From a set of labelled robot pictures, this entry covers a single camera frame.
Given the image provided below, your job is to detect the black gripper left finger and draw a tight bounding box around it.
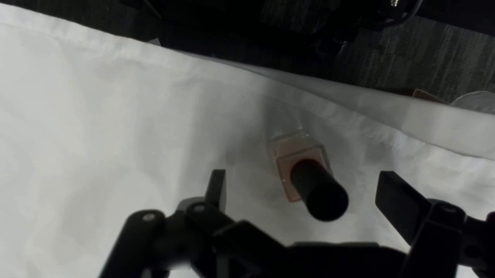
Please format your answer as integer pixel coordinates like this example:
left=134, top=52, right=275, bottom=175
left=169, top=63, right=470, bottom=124
left=97, top=168, right=290, bottom=278

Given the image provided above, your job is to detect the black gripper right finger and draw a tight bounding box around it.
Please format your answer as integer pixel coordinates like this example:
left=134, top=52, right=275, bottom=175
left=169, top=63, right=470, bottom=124
left=374, top=169, right=495, bottom=278

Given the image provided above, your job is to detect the beige nail polish bottle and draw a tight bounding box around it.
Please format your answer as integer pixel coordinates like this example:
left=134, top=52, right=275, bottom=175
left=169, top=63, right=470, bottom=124
left=270, top=131, right=350, bottom=223

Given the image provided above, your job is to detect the white tablecloth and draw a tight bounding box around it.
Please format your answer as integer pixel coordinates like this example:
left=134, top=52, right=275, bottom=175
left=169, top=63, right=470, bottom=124
left=0, top=1, right=495, bottom=278

